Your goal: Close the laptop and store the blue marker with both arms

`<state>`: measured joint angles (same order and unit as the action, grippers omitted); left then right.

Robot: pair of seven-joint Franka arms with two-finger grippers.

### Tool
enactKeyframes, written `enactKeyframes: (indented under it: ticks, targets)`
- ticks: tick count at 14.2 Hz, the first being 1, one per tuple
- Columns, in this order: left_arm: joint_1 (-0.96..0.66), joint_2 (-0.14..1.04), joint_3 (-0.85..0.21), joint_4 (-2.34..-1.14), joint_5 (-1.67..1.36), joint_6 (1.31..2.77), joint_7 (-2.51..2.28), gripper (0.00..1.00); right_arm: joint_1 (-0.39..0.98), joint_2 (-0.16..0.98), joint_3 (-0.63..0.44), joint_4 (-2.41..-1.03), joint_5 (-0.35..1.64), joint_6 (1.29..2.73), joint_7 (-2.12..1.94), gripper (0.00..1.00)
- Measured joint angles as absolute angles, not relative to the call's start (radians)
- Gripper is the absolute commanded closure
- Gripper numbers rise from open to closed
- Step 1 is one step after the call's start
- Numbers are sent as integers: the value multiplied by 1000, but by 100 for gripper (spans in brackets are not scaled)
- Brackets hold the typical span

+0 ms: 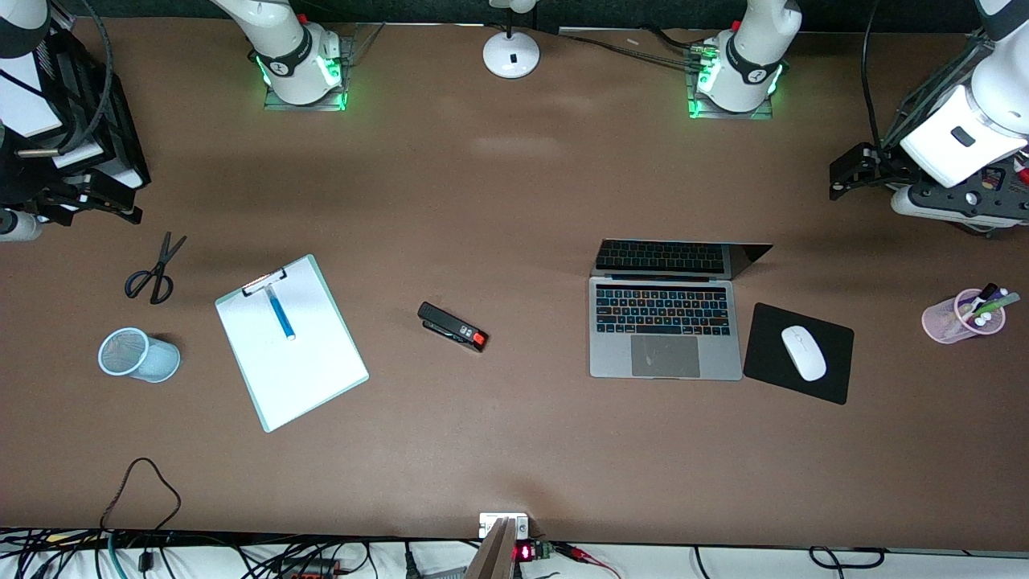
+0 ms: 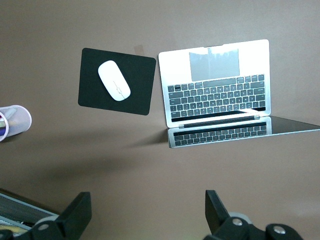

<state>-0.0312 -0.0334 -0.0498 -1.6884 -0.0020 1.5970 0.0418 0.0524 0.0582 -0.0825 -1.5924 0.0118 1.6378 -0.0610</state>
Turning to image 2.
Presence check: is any black mouse pad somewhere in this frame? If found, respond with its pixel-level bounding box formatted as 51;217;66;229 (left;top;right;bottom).
77;47;157;117

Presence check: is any white computer mouse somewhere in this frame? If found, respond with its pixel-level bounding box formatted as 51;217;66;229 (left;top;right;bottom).
97;60;131;102

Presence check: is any pink mesh pen cup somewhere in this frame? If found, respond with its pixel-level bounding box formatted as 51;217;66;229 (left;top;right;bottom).
0;104;33;143

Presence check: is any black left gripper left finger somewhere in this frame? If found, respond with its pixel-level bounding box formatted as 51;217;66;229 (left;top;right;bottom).
0;191;93;240

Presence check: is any silver laptop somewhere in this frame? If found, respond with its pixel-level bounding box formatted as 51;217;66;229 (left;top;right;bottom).
157;39;320;149

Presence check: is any grey metal mesh tray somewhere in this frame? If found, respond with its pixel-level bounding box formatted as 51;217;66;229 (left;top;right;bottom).
0;188;60;237

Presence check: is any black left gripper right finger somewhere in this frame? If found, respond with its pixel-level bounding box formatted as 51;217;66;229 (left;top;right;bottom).
203;189;305;240

